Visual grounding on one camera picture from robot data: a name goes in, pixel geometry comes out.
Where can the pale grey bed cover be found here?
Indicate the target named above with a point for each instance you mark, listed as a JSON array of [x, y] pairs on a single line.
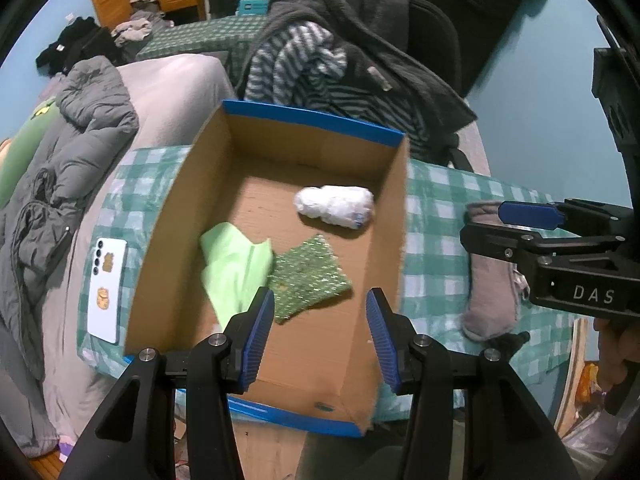
[[165, 100]]

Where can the light green cloth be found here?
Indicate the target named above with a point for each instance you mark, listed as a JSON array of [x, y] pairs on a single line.
[[230, 270]]

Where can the black office chair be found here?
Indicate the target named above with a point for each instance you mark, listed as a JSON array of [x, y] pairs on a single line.
[[435, 45]]

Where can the dark green checkered cover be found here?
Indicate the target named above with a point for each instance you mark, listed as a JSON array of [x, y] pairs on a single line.
[[200, 40]]

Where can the grey sock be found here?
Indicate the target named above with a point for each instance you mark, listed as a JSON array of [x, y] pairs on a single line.
[[492, 300]]

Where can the white blue-striped sock roll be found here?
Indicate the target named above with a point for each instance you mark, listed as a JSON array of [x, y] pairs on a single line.
[[330, 205]]

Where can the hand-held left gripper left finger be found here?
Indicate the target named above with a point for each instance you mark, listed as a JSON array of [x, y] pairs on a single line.
[[257, 340]]

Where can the grey puffer jacket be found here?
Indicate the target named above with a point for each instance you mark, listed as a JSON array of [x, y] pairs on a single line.
[[65, 160]]

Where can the clear plastic bag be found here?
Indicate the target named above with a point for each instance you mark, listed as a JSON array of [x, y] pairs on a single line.
[[595, 430]]

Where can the grey clothes pile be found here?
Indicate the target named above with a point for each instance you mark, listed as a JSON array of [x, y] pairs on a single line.
[[135, 27]]

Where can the green pillow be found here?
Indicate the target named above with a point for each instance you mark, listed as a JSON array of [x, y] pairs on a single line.
[[20, 160]]

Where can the green checkered tablecloth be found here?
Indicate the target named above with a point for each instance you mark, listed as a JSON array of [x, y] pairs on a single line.
[[435, 240]]

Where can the black clothes pile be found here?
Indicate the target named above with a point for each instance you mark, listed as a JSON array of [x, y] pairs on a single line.
[[80, 45]]

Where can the person's right hand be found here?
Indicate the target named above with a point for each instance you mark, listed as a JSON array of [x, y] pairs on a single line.
[[615, 355]]

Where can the grey striped sweater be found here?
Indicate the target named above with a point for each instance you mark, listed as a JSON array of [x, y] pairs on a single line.
[[300, 55]]

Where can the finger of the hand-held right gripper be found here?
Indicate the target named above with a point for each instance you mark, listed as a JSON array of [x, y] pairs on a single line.
[[530, 215], [490, 241]]

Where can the dark grey fleece robe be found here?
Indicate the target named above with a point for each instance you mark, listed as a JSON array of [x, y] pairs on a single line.
[[380, 35]]

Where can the white smartphone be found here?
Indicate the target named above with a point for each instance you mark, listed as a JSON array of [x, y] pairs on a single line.
[[107, 310]]

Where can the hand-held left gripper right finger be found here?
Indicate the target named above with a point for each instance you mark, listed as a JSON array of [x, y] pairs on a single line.
[[382, 345]]

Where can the teal plastic basket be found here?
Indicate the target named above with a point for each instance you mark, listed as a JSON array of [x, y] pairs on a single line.
[[252, 7]]

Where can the glittery green scrub cloth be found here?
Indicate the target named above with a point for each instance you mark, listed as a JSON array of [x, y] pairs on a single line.
[[305, 275]]

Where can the blue cardboard box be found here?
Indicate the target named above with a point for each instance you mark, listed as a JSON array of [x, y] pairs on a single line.
[[310, 340]]

